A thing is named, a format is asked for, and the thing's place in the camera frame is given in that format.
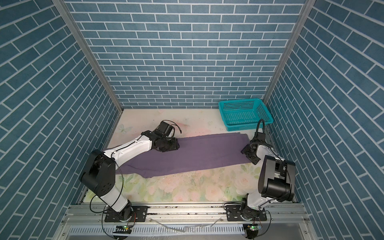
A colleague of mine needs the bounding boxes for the purple trousers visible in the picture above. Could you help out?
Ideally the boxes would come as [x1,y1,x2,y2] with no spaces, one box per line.
[120,133,250,178]

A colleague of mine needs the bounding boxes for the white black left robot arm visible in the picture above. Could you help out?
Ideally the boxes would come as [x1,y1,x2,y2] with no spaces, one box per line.
[79,131,180,222]

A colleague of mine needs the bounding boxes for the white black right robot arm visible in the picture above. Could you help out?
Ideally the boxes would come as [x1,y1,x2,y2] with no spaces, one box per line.
[240,142,296,221]

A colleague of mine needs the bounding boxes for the teal plastic basket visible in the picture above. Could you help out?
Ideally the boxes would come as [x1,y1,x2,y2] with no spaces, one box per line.
[219,99,274,132]

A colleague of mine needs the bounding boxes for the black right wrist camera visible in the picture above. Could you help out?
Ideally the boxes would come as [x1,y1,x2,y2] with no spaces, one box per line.
[251,132,266,143]

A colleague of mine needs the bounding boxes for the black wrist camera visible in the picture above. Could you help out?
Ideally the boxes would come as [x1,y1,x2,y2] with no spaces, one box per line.
[154,121,175,138]
[251,132,266,143]

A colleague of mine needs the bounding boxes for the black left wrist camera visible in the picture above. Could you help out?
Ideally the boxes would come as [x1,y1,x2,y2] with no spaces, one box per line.
[154,121,175,138]

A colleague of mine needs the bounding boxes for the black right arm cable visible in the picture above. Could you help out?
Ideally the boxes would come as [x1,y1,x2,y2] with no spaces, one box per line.
[254,118,266,134]

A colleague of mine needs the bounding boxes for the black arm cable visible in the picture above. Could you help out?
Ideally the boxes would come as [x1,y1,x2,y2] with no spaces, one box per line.
[89,158,125,214]
[254,118,266,134]

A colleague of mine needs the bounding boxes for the aluminium corner post right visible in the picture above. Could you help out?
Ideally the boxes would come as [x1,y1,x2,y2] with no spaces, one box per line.
[263,0,316,105]

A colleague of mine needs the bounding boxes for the aluminium corner post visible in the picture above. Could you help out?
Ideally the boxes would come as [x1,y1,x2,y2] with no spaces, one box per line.
[263,0,316,105]
[52,0,124,114]

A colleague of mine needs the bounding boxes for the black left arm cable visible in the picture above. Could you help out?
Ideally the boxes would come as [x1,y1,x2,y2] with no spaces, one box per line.
[89,158,125,214]

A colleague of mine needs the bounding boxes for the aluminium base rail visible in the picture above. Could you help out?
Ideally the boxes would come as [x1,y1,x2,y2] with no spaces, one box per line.
[63,203,310,225]

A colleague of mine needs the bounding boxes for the white slotted cable duct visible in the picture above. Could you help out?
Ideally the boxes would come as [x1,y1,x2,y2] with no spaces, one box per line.
[68,224,245,237]

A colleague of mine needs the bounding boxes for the aluminium corner post left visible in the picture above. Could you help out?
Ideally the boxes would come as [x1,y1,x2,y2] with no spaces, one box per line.
[52,0,124,114]

